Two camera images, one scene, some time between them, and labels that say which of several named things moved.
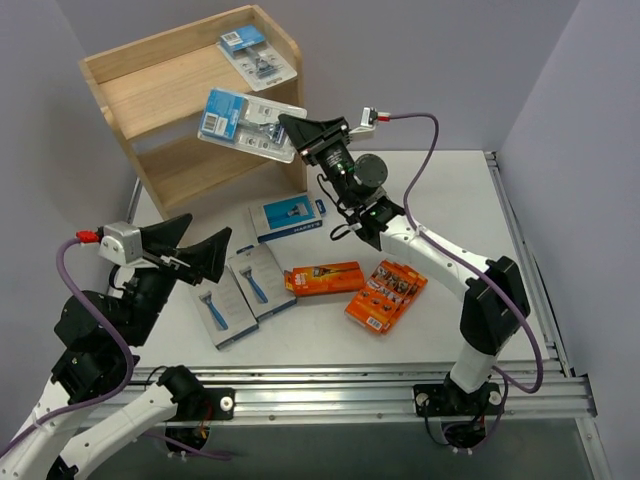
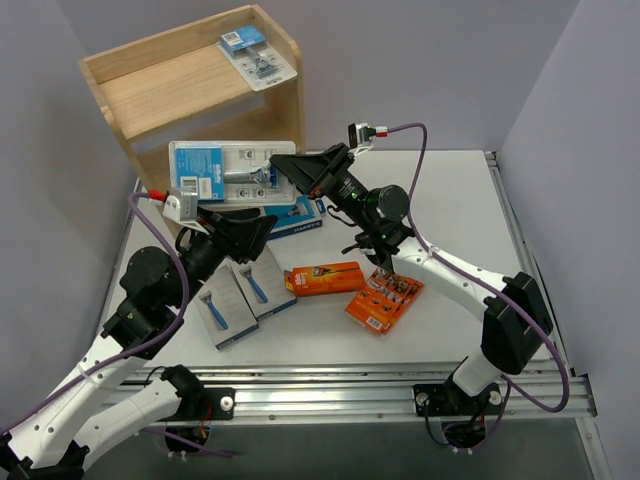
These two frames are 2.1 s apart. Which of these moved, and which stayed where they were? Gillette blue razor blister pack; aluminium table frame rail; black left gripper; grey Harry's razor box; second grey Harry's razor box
Moved: black left gripper
Stayed: grey Harry's razor box; second grey Harry's razor box; Gillette blue razor blister pack; aluminium table frame rail
